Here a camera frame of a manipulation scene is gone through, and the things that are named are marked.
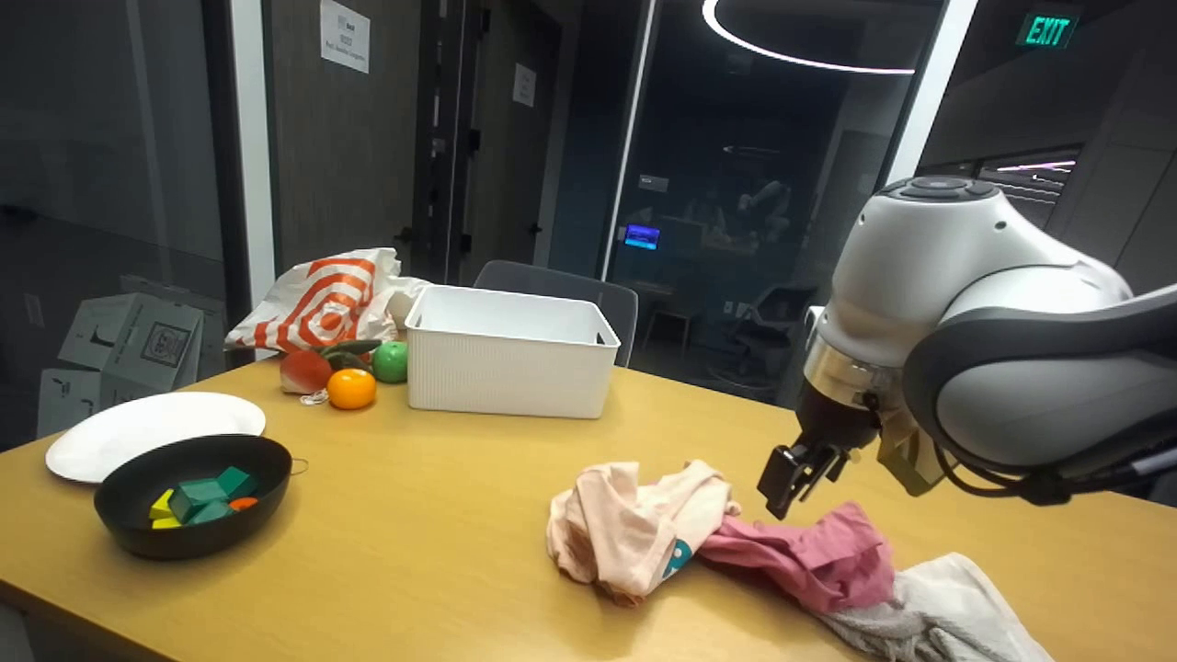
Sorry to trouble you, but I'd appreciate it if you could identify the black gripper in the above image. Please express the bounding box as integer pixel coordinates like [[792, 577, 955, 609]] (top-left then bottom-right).
[[753, 389, 884, 523]]

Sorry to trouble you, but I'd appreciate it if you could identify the pink shirt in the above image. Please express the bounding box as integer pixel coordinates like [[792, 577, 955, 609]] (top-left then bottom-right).
[[694, 500, 901, 616]]

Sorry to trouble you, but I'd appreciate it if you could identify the peach shirt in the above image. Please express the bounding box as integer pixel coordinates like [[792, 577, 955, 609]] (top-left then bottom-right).
[[545, 454, 740, 601]]

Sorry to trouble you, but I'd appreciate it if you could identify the light gray shirt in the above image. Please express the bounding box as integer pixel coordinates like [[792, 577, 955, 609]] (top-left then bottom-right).
[[821, 548, 1055, 662]]

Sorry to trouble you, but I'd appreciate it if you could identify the white plastic bin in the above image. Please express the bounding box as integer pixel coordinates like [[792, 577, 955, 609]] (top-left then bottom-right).
[[400, 283, 627, 421]]

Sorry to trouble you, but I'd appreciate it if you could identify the gray office chair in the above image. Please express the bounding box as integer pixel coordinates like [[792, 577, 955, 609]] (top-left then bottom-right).
[[471, 257, 643, 369]]

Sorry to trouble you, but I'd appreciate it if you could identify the green fruit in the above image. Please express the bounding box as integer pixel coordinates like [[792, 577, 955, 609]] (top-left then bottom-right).
[[369, 338, 413, 384]]

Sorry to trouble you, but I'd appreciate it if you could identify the orange fruit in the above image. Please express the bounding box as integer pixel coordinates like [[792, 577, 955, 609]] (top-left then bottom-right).
[[323, 362, 378, 414]]

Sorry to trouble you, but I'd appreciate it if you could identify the dark green vegetable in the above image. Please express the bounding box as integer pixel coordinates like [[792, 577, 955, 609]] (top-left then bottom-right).
[[320, 334, 387, 371]]

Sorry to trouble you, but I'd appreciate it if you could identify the small white paper notice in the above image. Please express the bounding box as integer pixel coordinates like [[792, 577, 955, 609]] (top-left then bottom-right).
[[507, 57, 540, 111]]

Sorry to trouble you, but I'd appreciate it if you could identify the green exit sign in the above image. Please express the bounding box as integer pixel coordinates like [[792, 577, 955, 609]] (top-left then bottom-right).
[[1015, 12, 1082, 51]]

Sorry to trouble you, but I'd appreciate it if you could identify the red fruit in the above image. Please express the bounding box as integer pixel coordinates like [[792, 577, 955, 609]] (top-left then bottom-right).
[[276, 345, 335, 397]]

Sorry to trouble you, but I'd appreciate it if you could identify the red white striped bag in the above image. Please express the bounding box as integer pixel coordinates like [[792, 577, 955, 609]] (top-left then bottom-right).
[[220, 245, 436, 360]]

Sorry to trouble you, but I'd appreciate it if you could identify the yellow block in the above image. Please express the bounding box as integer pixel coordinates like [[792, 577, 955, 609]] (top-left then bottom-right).
[[146, 486, 185, 534]]

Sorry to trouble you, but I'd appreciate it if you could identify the black bowl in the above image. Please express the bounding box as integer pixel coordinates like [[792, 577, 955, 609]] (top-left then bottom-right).
[[94, 432, 293, 567]]

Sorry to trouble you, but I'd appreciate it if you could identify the large cardboard box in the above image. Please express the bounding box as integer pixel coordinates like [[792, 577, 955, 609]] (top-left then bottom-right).
[[57, 289, 210, 394]]

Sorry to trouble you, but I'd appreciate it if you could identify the white plate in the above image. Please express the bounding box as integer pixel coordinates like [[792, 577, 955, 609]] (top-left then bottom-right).
[[44, 389, 269, 490]]

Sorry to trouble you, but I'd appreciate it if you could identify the small cardboard box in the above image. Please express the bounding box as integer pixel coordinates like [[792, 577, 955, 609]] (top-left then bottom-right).
[[35, 362, 112, 441]]

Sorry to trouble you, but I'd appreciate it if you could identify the tan wrist camera mount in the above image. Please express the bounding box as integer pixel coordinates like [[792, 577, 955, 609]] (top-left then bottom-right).
[[872, 407, 955, 500]]

